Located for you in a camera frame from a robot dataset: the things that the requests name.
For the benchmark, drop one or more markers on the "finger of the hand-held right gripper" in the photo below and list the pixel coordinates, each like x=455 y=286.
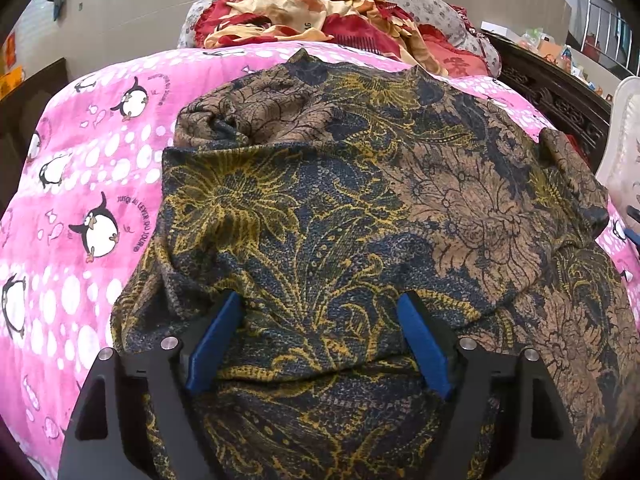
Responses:
x=631 y=235

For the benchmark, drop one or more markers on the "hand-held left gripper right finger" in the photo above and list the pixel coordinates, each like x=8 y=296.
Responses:
x=425 y=347

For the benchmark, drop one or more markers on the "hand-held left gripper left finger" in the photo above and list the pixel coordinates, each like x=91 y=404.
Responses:
x=215 y=347

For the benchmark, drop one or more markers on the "dark floral patterned garment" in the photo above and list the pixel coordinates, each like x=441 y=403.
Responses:
x=325 y=185

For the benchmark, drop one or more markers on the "white plastic chair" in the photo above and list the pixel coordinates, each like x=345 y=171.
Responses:
x=622 y=125

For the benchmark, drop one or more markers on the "dark carved wooden headboard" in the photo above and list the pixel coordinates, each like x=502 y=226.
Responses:
x=550 y=90

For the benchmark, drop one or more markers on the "pile of small packets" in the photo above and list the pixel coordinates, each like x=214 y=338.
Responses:
x=547 y=47

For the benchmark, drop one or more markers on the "metal stair railing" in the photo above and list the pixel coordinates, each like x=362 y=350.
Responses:
x=602 y=30

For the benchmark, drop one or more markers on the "pink penguin print blanket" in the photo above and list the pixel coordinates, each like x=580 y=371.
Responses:
x=75 y=170

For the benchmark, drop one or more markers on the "red embroidered pillow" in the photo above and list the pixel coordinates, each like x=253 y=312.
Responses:
x=452 y=62

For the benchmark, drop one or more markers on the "dark wooden cabinet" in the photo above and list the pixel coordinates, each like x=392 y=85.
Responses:
x=35 y=105

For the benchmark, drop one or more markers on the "red orange floral quilt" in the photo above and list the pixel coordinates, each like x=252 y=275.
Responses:
x=350 y=25

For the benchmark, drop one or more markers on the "orange box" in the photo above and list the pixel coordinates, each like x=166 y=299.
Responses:
x=11 y=82

